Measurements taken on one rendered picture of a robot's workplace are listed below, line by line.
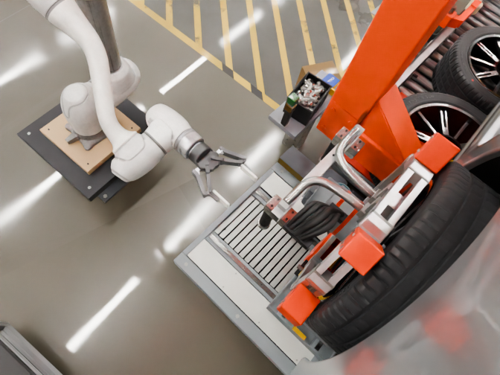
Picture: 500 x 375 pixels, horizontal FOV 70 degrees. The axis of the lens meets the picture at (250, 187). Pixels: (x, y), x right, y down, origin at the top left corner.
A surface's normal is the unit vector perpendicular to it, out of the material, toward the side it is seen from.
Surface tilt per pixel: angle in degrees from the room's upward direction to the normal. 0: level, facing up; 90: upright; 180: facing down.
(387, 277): 36
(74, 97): 5
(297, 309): 0
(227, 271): 0
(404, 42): 90
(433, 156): 45
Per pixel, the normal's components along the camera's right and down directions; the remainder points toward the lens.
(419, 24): -0.68, 0.64
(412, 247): -0.12, -0.15
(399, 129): 0.53, 0.07
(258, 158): 0.12, -0.39
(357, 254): -0.29, 0.04
